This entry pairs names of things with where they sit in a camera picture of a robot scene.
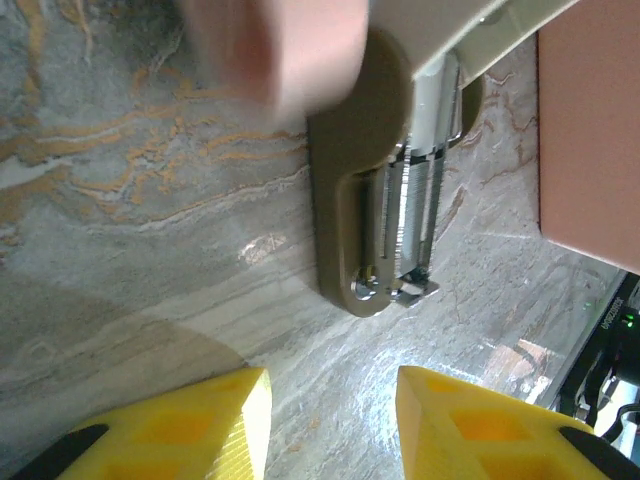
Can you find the silver staple strip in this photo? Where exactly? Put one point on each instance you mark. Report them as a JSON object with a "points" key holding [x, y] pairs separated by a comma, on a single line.
{"points": [[417, 210]]}

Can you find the pink stapler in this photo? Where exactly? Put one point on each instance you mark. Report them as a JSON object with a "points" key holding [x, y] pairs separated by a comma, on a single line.
{"points": [[280, 50]]}

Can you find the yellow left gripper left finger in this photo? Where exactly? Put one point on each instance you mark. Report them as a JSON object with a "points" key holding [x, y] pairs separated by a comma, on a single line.
{"points": [[190, 435]]}

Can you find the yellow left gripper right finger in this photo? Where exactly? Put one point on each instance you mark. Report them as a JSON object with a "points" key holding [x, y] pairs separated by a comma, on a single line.
{"points": [[475, 440]]}

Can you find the pink plastic tray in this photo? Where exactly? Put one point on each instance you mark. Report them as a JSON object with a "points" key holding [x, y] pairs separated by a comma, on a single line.
{"points": [[590, 150]]}

